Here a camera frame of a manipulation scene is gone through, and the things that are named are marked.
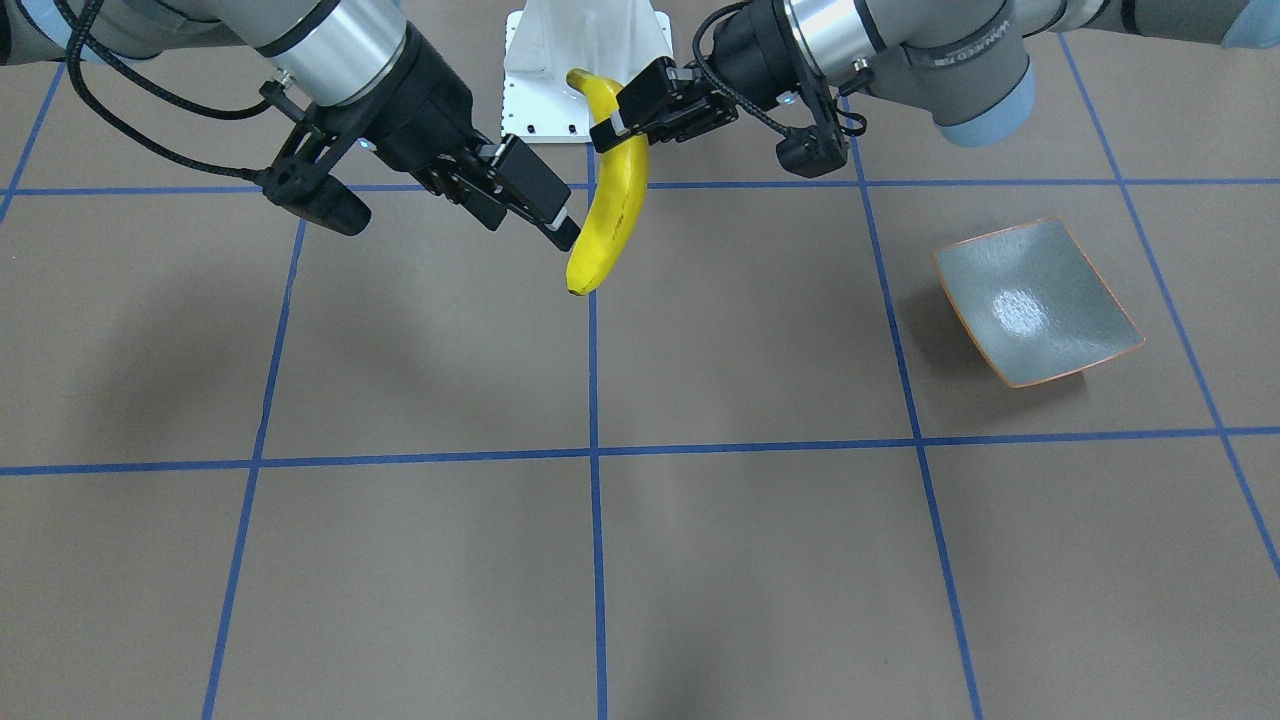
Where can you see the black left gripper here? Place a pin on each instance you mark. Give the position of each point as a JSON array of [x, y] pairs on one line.
[[748, 52]]

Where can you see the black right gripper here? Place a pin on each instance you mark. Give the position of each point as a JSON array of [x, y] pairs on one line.
[[425, 105]]

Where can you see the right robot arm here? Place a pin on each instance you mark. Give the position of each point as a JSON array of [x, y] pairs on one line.
[[346, 72]]

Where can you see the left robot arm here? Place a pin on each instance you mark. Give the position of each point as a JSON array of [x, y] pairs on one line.
[[965, 62]]

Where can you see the grey square plate orange rim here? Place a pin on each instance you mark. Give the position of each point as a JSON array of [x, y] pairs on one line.
[[1033, 304]]

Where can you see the brown paper table cover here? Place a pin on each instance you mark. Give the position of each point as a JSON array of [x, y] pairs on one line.
[[257, 470]]

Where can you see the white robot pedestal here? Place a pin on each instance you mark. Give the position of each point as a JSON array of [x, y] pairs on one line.
[[545, 40]]

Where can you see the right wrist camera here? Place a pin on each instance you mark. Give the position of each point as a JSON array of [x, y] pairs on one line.
[[300, 177]]

